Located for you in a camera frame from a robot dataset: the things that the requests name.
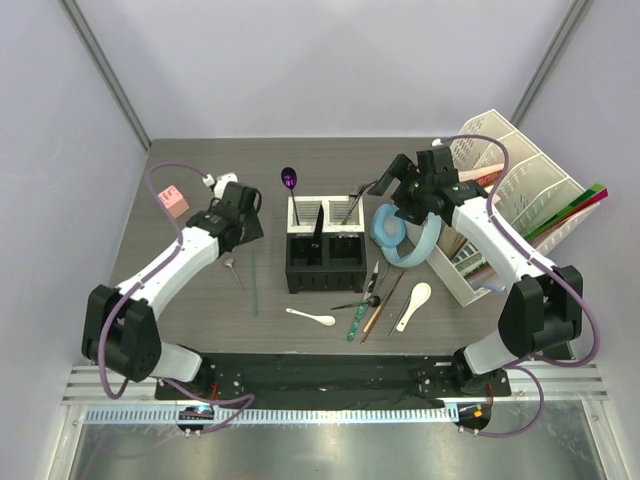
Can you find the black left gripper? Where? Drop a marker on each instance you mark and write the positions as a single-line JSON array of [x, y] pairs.
[[253, 231]]

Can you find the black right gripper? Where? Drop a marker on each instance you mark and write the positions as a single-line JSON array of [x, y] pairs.
[[402, 167]]

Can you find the teal chopstick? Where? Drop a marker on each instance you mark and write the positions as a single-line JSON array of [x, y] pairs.
[[254, 294]]

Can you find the purple iridescent spoon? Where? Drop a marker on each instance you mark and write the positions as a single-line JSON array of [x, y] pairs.
[[289, 180]]

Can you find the black knife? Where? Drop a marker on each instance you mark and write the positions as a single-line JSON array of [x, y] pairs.
[[316, 235]]

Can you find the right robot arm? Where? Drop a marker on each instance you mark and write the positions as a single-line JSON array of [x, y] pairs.
[[544, 306]]

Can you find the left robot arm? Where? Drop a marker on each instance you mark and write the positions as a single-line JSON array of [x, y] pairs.
[[120, 329]]

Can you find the silver spoon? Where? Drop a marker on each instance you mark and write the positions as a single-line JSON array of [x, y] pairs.
[[229, 262]]

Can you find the light blue headphones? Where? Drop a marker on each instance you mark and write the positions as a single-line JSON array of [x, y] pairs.
[[388, 232]]

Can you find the pink cube power adapter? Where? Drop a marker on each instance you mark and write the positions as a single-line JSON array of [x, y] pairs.
[[173, 201]]

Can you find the white slotted utensil caddy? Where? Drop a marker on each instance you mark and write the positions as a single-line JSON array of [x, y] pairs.
[[335, 208]]

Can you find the red book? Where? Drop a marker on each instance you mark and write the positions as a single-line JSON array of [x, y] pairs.
[[483, 176]]

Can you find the black slotted utensil caddy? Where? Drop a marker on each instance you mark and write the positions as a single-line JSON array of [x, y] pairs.
[[333, 263]]

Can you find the dark brown chopstick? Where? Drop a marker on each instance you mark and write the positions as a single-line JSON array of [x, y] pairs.
[[364, 339]]

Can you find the large white ceramic spoon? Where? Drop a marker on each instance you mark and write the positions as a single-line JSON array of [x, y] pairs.
[[420, 294]]

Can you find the silver chopstick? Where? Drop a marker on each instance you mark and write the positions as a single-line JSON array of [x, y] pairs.
[[397, 320]]

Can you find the small black spoon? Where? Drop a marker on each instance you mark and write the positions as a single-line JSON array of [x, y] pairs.
[[371, 301]]

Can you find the small white ceramic spoon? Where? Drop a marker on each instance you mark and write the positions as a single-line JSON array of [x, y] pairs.
[[325, 320]]

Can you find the green patterned chopstick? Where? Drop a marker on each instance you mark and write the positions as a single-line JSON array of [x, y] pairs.
[[361, 310]]

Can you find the white desk file organizer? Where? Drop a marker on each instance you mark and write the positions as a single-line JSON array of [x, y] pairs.
[[535, 188]]

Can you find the rose gold chopstick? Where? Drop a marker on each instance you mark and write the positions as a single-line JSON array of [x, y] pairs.
[[383, 303]]

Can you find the green and magenta folders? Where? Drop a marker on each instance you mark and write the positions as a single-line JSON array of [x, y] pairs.
[[595, 193]]

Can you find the black mounting base plate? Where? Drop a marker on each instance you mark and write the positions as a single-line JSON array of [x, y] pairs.
[[330, 377]]

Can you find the aluminium frame rail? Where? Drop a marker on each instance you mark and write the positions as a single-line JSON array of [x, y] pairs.
[[138, 406]]

